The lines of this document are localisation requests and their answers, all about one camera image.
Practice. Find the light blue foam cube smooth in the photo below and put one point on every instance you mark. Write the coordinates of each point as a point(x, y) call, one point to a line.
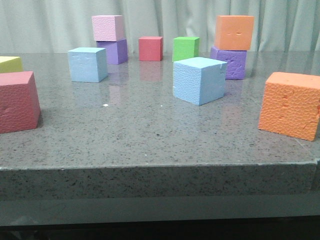
point(88, 64)

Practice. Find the yellow foam cube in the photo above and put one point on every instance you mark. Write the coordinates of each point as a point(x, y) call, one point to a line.
point(10, 64)

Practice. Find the purple foam cube left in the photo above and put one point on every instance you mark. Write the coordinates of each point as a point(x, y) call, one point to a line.
point(116, 51)

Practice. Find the large red foam cube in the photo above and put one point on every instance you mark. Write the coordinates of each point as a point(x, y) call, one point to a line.
point(19, 103)

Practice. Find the orange foam cube stacked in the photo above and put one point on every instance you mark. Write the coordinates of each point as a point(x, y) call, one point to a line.
point(234, 32)

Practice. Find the green foam cube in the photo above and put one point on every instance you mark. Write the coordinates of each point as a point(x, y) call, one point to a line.
point(185, 48)

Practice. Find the grey-green curtain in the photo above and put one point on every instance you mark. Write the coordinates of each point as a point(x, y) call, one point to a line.
point(56, 26)

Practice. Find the light blue foam cube textured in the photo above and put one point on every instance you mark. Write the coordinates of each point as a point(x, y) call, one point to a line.
point(199, 80)

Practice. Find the large orange foam cube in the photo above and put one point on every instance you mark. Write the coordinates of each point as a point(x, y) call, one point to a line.
point(291, 105)

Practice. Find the purple foam cube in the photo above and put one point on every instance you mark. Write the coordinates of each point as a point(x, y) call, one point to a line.
point(236, 62)
point(116, 51)

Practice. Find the purple foam cube right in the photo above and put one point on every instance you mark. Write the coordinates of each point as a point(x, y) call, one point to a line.
point(236, 62)

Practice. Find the pink foam cube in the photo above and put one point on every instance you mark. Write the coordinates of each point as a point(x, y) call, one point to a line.
point(108, 28)

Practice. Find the small red foam cube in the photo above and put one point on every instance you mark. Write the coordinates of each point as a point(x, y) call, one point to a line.
point(150, 48)

